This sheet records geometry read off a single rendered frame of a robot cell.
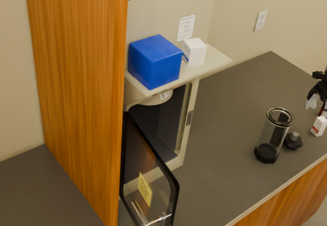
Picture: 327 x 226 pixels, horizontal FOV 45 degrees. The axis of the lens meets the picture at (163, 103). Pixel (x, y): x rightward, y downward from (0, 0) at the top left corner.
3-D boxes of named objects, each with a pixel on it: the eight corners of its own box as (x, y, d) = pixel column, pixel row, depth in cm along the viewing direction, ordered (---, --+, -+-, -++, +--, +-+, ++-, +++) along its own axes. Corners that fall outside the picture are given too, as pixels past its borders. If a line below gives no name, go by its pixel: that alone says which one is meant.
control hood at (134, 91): (118, 101, 112) (119, 72, 106) (202, 68, 129) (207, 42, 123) (142, 124, 105) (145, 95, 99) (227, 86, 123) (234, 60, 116)
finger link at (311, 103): (305, 115, 167) (319, 99, 162) (299, 106, 171) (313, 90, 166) (311, 117, 168) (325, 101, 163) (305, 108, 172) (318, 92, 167)
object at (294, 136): (285, 134, 179) (289, 123, 175) (304, 144, 175) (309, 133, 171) (277, 145, 173) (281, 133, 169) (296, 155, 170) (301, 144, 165)
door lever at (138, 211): (146, 199, 114) (147, 194, 112) (162, 225, 108) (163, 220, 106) (129, 206, 112) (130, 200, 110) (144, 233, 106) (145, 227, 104)
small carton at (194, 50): (180, 57, 114) (183, 39, 111) (196, 55, 116) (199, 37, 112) (187, 67, 111) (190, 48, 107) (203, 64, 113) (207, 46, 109)
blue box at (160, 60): (127, 71, 106) (128, 42, 101) (156, 61, 111) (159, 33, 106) (149, 91, 101) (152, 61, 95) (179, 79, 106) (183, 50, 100)
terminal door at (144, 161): (121, 195, 138) (125, 108, 113) (162, 270, 119) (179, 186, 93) (119, 196, 138) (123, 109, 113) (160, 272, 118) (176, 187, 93)
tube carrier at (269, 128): (260, 140, 173) (274, 102, 159) (283, 152, 168) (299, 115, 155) (248, 153, 166) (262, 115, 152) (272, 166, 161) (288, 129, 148)
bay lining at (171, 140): (87, 142, 153) (85, 66, 130) (141, 118, 166) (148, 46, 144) (123, 184, 139) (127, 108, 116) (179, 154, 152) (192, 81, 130)
